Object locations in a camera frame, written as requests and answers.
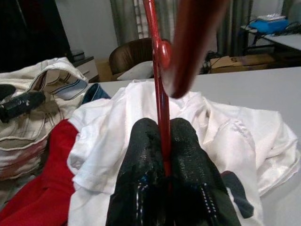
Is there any grey window curtain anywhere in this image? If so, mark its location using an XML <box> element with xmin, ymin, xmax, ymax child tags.
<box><xmin>110</xmin><ymin>0</ymin><xmax>253</xmax><ymax>57</ymax></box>

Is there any white desk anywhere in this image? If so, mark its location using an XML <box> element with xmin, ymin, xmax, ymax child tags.
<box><xmin>239</xmin><ymin>22</ymin><xmax>301</xmax><ymax>57</ymax></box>

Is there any white cushion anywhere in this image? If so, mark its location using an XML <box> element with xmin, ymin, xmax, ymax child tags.
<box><xmin>117</xmin><ymin>60</ymin><xmax>155</xmax><ymax>81</ymax></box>

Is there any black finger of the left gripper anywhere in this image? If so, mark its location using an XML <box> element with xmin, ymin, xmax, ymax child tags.
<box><xmin>0</xmin><ymin>84</ymin><xmax>16</xmax><ymax>101</ymax></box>
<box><xmin>0</xmin><ymin>91</ymin><xmax>47</xmax><ymax>122</ymax></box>

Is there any black television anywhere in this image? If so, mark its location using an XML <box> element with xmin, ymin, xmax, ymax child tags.
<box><xmin>0</xmin><ymin>0</ymin><xmax>72</xmax><ymax>73</ymax></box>

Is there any blue device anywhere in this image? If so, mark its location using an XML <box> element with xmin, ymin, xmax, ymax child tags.
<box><xmin>248</xmin><ymin>14</ymin><xmax>289</xmax><ymax>33</ymax></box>

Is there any red garment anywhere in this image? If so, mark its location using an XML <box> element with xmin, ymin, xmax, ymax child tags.
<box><xmin>0</xmin><ymin>119</ymin><xmax>79</xmax><ymax>226</ymax></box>

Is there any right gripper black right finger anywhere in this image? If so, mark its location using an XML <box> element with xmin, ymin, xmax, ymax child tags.
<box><xmin>166</xmin><ymin>117</ymin><xmax>238</xmax><ymax>226</ymax></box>

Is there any cream striped garment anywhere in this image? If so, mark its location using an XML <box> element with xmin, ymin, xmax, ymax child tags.
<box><xmin>0</xmin><ymin>57</ymin><xmax>89</xmax><ymax>181</ymax></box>

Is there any blue garment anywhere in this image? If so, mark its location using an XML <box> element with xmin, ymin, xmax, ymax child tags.
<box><xmin>81</xmin><ymin>83</ymin><xmax>111</xmax><ymax>105</ymax></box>

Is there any flat cardboard box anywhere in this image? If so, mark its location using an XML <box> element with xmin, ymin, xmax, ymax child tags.
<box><xmin>209</xmin><ymin>53</ymin><xmax>277</xmax><ymax>74</ymax></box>

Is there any dark grey garment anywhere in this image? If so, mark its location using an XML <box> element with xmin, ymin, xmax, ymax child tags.
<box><xmin>221</xmin><ymin>171</ymin><xmax>255</xmax><ymax>218</ymax></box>

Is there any white drawer unit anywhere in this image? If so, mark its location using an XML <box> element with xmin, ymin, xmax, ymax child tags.
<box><xmin>70</xmin><ymin>49</ymin><xmax>99</xmax><ymax>83</ymax></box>

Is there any brown chair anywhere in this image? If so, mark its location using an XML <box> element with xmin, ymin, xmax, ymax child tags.
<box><xmin>109</xmin><ymin>37</ymin><xmax>170</xmax><ymax>76</ymax></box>

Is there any white shirt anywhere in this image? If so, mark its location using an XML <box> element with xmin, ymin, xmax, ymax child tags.
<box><xmin>67</xmin><ymin>79</ymin><xmax>301</xmax><ymax>226</ymax></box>

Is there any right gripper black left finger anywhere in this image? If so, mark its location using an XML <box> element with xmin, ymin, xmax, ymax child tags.
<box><xmin>107</xmin><ymin>117</ymin><xmax>166</xmax><ymax>226</ymax></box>

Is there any red plastic clothes hanger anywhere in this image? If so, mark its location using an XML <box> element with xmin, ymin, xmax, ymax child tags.
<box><xmin>143</xmin><ymin>0</ymin><xmax>230</xmax><ymax>177</ymax></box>

